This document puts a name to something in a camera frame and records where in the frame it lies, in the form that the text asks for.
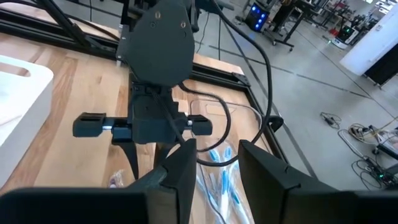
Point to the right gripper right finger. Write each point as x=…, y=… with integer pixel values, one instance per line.
x=311, y=208

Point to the black computer tower blue lights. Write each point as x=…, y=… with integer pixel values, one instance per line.
x=256, y=17

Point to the black desk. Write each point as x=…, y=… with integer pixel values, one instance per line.
x=289, y=25

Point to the white plastic bin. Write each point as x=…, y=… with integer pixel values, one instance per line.
x=25, y=93

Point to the white partition panel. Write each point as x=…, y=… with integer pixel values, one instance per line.
x=373, y=40

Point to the clear plastic bin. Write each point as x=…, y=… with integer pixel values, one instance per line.
x=217, y=107

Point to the black panel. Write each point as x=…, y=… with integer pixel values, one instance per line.
x=384, y=68

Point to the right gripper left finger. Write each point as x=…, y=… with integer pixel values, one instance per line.
x=93, y=208

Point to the white device with green light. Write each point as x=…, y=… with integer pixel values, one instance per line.
x=345, y=35

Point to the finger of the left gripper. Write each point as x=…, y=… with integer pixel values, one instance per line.
x=132, y=155
x=163, y=152

